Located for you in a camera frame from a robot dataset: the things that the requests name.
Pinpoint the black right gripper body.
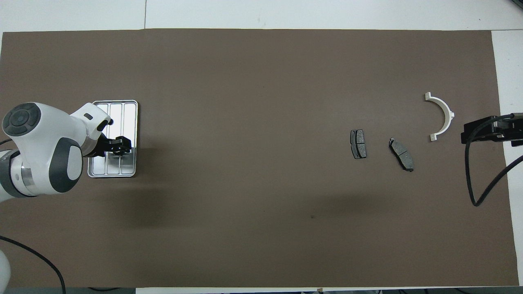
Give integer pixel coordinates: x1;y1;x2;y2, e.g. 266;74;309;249
492;114;523;141

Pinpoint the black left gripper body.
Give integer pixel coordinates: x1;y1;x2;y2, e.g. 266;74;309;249
84;131;119;158

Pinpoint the silver metal tray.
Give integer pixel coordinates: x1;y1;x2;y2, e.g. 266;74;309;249
87;100;139;178

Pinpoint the dark grey curved brake pad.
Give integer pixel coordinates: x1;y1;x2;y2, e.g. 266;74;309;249
388;138;415;172

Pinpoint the brown table mat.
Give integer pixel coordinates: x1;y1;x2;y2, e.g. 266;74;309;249
0;28;519;288

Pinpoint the dark grey rectangular brake pad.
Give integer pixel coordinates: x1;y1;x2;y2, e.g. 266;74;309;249
350;129;367;160

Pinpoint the white semicircular plastic bracket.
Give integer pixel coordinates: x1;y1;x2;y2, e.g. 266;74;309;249
424;92;455;142

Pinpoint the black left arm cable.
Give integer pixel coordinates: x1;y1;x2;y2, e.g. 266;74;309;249
0;235;67;294

